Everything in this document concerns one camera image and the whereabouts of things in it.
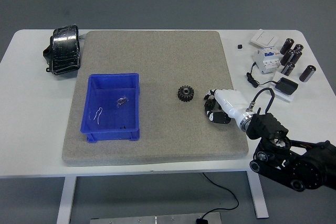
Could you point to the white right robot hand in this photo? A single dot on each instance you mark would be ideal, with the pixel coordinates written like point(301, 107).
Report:
point(231, 100)

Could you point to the large black gear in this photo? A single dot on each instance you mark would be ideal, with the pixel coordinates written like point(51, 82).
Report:
point(181, 96)

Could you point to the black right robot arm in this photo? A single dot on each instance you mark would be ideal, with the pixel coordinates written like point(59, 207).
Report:
point(265, 125)

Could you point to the blue plastic box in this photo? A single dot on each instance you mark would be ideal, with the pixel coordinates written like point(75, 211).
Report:
point(110, 135)

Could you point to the white circuit breaker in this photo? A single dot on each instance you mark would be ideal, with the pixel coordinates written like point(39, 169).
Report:
point(265, 61)

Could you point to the white flat plate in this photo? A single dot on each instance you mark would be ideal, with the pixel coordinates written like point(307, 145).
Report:
point(284, 97)

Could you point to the small black cube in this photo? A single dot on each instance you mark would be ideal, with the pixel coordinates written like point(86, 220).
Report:
point(240, 46)

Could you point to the black power adapter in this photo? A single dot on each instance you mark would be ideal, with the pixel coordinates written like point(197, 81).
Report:
point(287, 86)

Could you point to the dark cylindrical capacitor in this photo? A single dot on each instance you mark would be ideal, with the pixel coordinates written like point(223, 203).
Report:
point(299, 46)
point(287, 46)
point(286, 57)
point(288, 68)
point(296, 56)
point(307, 73)

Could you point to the grey-brown felt mat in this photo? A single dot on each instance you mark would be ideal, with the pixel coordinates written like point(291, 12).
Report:
point(157, 58)

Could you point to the white table leg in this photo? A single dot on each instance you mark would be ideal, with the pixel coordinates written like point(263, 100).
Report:
point(258, 195)
point(66, 197)

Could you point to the small clear plastic bag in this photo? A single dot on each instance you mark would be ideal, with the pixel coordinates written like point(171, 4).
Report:
point(122, 101)

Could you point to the black floor plug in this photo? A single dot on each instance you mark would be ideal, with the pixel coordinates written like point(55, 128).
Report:
point(201, 221)

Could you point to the grey metal floor plate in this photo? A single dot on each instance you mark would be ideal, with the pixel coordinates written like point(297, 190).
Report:
point(131, 220)

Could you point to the black film-wrapped device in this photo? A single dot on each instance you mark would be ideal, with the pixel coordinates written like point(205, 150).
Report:
point(64, 51)

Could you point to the white wall switch panel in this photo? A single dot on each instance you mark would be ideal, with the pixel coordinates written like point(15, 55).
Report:
point(263, 37)

